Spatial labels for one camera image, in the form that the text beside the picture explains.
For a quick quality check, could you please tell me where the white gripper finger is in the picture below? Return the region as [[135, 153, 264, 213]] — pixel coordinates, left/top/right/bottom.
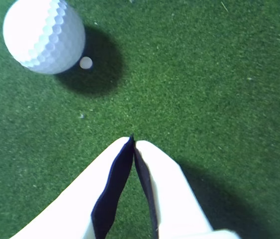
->
[[133, 139, 244, 239], [10, 133, 135, 239]]

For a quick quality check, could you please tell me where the white golf ball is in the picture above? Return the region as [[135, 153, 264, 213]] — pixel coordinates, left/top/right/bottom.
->
[[2, 0, 86, 75]]

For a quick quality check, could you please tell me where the long green putting mat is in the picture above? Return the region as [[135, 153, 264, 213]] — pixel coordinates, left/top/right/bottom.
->
[[0, 0, 280, 239]]

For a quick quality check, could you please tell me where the small white dot marker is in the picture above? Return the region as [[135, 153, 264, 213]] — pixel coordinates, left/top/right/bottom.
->
[[79, 56, 93, 70]]

